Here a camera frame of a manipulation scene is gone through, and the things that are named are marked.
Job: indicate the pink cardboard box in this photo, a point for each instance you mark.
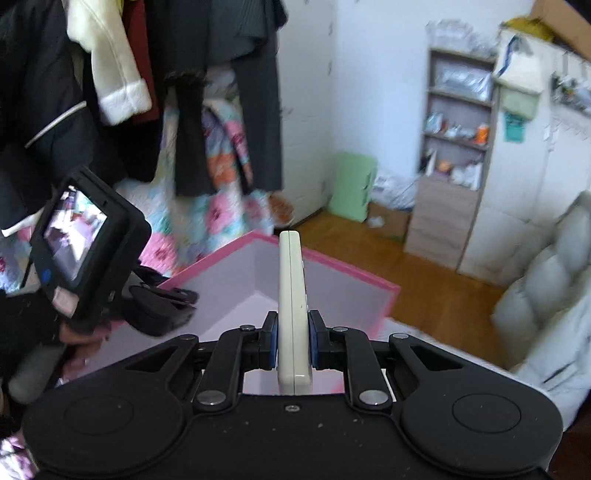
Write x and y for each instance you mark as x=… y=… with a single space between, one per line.
x=337 y=295

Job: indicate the green cloth bag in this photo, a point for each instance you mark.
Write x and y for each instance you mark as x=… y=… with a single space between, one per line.
x=521 y=104

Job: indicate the orange patterned bag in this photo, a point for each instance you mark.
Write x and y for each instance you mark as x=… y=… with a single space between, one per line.
x=282 y=205

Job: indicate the green folding table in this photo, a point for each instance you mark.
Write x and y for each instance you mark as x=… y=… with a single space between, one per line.
x=353 y=187

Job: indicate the clear plastic packaging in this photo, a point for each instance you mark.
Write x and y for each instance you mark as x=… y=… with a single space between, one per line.
x=459 y=37

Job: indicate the white fleece garment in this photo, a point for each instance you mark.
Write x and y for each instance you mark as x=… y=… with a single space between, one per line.
x=111 y=64

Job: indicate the white door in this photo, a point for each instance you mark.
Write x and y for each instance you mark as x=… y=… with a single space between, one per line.
x=307 y=115

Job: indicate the black jacket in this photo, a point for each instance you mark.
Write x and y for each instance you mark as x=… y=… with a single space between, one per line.
x=41 y=106

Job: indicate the white wardrobe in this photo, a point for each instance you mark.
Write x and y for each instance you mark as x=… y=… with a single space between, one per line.
x=521 y=194

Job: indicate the white paper packs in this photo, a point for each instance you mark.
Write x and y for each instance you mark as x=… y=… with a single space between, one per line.
x=395 y=189

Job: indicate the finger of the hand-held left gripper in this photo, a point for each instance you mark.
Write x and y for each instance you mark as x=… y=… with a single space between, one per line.
x=157 y=311

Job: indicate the orange bottle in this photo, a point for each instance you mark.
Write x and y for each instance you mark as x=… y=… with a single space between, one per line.
x=482 y=134

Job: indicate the wooden shelf unit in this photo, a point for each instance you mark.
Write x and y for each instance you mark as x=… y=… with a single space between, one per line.
x=443 y=217

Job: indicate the white tote bag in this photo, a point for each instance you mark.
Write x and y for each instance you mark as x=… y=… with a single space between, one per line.
x=521 y=64

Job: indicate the floral quilt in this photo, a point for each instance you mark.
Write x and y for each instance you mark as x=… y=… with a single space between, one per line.
x=221 y=203

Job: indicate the yellow bag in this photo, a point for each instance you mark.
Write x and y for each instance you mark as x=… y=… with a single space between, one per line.
x=528 y=26

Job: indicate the black frilled sleeve garment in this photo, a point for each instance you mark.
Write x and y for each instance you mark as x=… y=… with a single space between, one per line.
x=189 y=138

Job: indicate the grey coat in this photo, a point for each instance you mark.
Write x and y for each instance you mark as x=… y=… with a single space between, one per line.
x=258 y=101

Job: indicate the teal card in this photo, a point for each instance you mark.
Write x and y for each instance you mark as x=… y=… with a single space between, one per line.
x=514 y=128

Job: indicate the large cardboard box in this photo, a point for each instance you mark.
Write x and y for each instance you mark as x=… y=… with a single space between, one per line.
x=565 y=23

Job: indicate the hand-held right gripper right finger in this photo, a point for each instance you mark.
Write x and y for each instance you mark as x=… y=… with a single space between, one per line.
x=315 y=344

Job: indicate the large cream remote control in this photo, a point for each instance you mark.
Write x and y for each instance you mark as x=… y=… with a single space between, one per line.
x=293 y=300

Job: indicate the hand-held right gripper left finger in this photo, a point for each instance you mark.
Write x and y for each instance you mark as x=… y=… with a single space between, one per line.
x=272 y=344

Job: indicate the pale puffer jacket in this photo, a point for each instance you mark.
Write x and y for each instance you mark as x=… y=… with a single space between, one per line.
x=554 y=300

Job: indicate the person's left hand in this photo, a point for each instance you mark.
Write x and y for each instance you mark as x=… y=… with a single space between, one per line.
x=83 y=340

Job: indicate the red garment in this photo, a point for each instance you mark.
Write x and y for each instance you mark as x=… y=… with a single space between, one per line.
x=143 y=60

